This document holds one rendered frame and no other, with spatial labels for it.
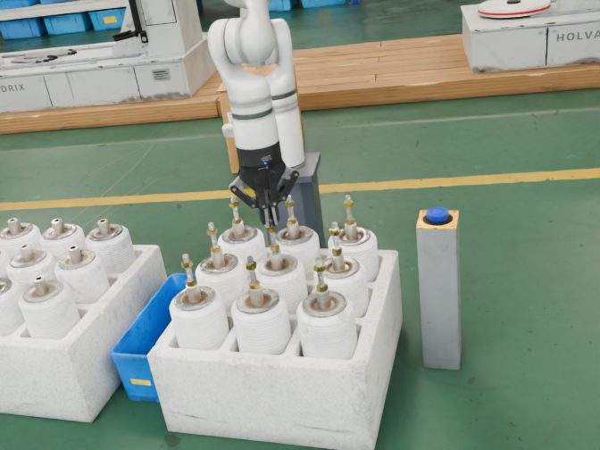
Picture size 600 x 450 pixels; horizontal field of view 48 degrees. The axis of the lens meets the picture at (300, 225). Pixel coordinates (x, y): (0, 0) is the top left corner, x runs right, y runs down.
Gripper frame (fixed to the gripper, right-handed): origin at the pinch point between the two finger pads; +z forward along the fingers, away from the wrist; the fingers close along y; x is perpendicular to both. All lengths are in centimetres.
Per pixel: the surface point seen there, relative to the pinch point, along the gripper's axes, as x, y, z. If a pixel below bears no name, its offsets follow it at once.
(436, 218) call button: -11.3, 27.2, 3.1
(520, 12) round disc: 142, 149, 7
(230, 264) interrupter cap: 4.5, -8.0, 10.3
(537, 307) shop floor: -4, 55, 36
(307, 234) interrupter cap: 8.4, 8.8, 10.3
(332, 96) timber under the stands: 161, 69, 31
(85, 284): 19.0, -35.8, 14.1
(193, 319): -8.1, -17.7, 11.6
